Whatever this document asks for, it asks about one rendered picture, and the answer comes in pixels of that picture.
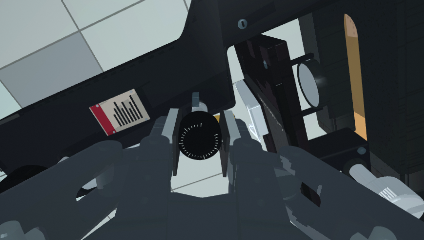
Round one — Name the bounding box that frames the black microscope stage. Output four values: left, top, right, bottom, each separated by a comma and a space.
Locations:
234, 34, 311, 154

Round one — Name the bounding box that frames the round mirror with black rim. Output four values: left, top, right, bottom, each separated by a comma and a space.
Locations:
290, 52, 329, 117

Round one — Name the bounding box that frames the light grey angular plate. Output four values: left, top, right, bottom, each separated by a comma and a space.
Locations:
232, 80, 270, 142

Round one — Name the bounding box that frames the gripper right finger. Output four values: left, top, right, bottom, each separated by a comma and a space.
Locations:
221, 110, 424, 240

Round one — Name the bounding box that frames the red and beige label plate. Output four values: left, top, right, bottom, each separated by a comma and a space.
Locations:
89, 88, 151, 137

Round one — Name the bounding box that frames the small yellow piece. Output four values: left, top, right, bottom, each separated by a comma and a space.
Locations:
213, 114, 237, 125

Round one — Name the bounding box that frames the black microscope body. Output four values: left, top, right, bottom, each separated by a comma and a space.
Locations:
0, 0, 424, 196

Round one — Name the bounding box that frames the small grey pointer block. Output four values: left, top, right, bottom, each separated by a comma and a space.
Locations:
191, 92, 209, 114

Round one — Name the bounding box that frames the black fine focus drum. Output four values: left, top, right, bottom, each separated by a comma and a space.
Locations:
178, 111, 223, 161

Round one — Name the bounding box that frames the orange rounded strip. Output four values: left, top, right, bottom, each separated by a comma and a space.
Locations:
343, 13, 369, 142

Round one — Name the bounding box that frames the silver ribbed knob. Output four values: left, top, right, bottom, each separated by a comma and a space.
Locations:
342, 161, 424, 220

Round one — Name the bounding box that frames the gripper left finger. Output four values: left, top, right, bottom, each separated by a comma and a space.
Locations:
0, 108, 183, 240

